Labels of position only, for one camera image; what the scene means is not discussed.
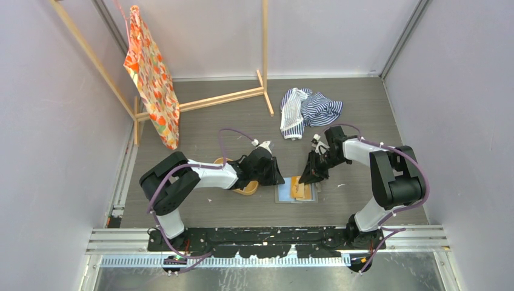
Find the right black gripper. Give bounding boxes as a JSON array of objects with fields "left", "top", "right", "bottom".
[{"left": 299, "top": 150, "right": 349, "bottom": 186}]

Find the grey card holder wallet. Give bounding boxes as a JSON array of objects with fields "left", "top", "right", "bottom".
[{"left": 275, "top": 176, "right": 318, "bottom": 204}]

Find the gold credit card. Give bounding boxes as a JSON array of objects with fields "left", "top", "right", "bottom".
[
  {"left": 296, "top": 184, "right": 313, "bottom": 201},
  {"left": 290, "top": 176, "right": 303, "bottom": 200}
]

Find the orange oval tray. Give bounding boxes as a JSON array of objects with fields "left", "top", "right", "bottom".
[{"left": 232, "top": 181, "right": 259, "bottom": 196}]

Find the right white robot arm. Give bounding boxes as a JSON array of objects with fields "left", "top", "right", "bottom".
[{"left": 299, "top": 124, "right": 428, "bottom": 249}]

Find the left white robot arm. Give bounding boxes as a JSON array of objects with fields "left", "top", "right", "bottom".
[{"left": 139, "top": 146, "right": 285, "bottom": 251}]

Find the blue striped cloth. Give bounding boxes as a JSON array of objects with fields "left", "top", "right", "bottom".
[{"left": 279, "top": 88, "right": 344, "bottom": 140}]

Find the wooden drying rack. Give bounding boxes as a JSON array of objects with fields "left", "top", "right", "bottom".
[{"left": 50, "top": 1, "right": 274, "bottom": 145}]

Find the orange floral cloth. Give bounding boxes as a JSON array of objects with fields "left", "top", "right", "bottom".
[{"left": 124, "top": 5, "right": 180, "bottom": 150}]

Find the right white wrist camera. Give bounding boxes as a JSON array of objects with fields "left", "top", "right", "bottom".
[{"left": 312, "top": 134, "right": 330, "bottom": 155}]

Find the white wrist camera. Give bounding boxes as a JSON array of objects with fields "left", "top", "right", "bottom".
[
  {"left": 312, "top": 134, "right": 330, "bottom": 155},
  {"left": 251, "top": 139, "right": 273, "bottom": 158}
]

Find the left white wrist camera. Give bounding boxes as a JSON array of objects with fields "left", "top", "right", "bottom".
[{"left": 251, "top": 139, "right": 273, "bottom": 158}]

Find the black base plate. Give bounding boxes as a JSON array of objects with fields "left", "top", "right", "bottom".
[{"left": 148, "top": 226, "right": 384, "bottom": 259}]

